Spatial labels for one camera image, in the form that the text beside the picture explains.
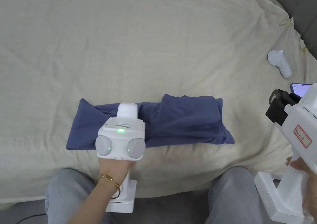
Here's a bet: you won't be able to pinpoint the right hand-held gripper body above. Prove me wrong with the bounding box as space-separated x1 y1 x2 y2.
254 82 317 221

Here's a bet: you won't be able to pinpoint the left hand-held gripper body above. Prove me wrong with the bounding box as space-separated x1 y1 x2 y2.
96 102 146 213

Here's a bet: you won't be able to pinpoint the dark blue shirt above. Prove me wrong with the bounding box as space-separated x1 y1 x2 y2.
65 93 236 152

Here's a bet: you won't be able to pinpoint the person's left hand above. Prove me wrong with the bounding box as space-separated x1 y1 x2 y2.
96 156 136 188

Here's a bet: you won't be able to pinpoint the person's right hand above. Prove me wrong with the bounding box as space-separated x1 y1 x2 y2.
285 153 317 217

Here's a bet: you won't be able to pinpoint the dark smartphone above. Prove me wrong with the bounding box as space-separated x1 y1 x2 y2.
289 83 313 99

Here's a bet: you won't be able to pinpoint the white hand controller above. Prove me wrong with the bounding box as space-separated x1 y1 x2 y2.
267 49 293 79

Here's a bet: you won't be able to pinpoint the grey padded headboard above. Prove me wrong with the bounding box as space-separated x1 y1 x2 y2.
257 0 317 62

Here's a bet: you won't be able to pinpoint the bed with beige sheet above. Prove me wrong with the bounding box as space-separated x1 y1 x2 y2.
0 0 317 206

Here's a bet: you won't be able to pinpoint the person's legs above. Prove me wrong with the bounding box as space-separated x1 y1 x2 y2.
44 166 263 224

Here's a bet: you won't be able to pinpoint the black cable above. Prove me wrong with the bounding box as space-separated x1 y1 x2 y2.
13 213 47 224

